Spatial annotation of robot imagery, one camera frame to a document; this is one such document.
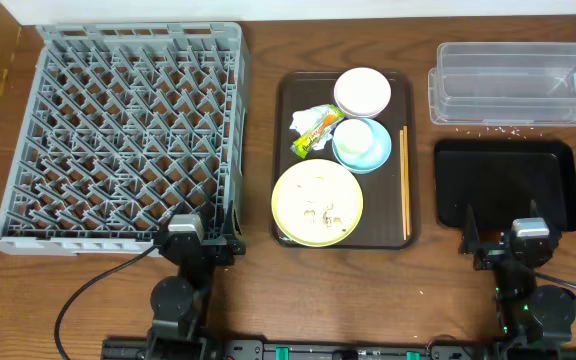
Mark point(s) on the green orange snack wrapper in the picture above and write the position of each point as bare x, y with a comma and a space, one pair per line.
318, 130

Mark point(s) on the light blue bowl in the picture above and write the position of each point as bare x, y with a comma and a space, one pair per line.
372, 159

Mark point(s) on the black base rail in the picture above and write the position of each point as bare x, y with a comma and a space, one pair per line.
137, 349

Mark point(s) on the white cup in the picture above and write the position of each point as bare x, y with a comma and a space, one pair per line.
353, 137

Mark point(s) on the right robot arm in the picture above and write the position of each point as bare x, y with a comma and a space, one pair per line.
536, 320

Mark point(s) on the black tray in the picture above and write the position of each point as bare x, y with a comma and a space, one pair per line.
499, 179

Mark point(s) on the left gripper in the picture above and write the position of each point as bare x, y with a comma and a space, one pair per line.
208, 248

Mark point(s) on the grey dishwasher rack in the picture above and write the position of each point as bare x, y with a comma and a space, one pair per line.
122, 123

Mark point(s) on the clear plastic container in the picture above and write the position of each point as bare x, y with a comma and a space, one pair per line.
504, 84

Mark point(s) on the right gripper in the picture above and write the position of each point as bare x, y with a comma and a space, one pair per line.
496, 253

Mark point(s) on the pink bowl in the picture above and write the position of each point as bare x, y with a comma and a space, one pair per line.
362, 92

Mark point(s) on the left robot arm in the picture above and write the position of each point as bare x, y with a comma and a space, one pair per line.
179, 303

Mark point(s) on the wooden chopstick left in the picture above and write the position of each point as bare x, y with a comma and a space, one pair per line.
402, 184

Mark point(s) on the yellow plate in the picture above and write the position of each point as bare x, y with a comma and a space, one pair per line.
317, 203

